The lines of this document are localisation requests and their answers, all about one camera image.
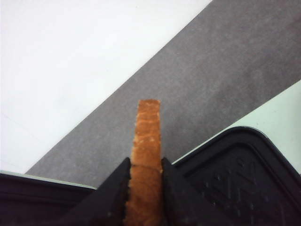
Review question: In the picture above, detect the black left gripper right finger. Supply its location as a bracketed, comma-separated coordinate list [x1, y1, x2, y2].
[161, 158, 226, 226]

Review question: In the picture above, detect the toast slice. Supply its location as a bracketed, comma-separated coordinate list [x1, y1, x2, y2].
[123, 99, 163, 226]

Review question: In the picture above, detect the black sandwich maker lid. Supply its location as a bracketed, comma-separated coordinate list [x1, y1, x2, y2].
[0, 127, 301, 226]

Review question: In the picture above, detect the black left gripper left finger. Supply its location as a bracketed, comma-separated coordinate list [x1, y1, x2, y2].
[56, 158, 130, 226]

